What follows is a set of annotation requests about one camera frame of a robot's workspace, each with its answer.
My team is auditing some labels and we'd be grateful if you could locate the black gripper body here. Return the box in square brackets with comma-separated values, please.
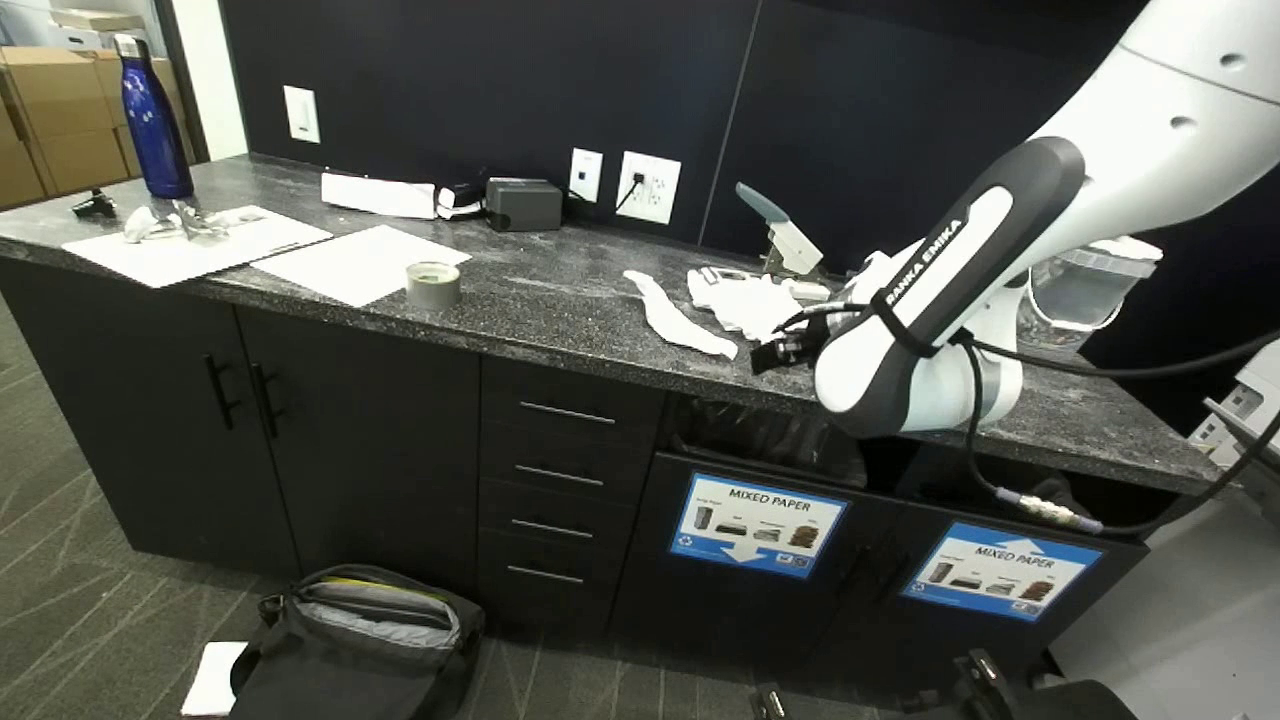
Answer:
[777, 299, 872, 381]

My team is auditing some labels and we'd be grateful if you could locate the long white paper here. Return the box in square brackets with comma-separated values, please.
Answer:
[618, 268, 741, 363]

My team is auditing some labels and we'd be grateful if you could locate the black bin liner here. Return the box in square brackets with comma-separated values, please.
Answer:
[671, 394, 872, 490]
[890, 442, 1112, 536]

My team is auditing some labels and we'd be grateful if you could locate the blue mixed paper sign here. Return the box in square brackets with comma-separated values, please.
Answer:
[901, 514, 1109, 627]
[666, 466, 853, 583]

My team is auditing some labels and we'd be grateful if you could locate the black power adapter box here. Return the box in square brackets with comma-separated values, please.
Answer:
[480, 172, 566, 231]

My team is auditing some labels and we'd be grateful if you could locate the white tape roll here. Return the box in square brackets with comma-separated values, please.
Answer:
[405, 257, 462, 292]

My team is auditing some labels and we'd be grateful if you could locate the dark grey counter cabinet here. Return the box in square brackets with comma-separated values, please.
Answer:
[0, 252, 1203, 672]

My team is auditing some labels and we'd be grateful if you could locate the white power strip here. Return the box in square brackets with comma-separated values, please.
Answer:
[316, 169, 456, 225]

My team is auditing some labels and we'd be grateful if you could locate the flat white paper sheet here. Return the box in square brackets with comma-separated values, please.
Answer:
[249, 219, 475, 312]
[55, 202, 337, 292]

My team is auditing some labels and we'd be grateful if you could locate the white control box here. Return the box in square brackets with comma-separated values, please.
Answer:
[1184, 374, 1280, 470]

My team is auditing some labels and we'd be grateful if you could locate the black backpack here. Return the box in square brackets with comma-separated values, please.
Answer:
[227, 561, 487, 720]

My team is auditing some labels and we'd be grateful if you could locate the blue metal water bottle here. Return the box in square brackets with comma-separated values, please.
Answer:
[111, 33, 195, 202]

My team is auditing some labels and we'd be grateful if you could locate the small black clip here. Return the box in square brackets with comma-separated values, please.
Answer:
[72, 186, 120, 226]

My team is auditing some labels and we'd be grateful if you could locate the brown cardboard box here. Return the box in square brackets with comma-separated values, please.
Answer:
[0, 42, 142, 211]

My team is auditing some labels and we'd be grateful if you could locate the beige stapler blue handle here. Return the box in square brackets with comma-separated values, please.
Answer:
[733, 179, 828, 279]

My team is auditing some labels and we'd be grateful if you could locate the silver drawer handle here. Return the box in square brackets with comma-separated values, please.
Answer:
[499, 561, 586, 593]
[513, 459, 612, 490]
[515, 394, 618, 432]
[507, 514, 600, 543]

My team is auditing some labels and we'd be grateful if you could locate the narrow white wall plate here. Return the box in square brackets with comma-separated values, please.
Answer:
[279, 85, 324, 147]
[566, 142, 608, 208]

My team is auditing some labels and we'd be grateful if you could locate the black door handle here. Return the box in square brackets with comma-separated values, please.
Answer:
[249, 361, 288, 439]
[200, 354, 239, 435]

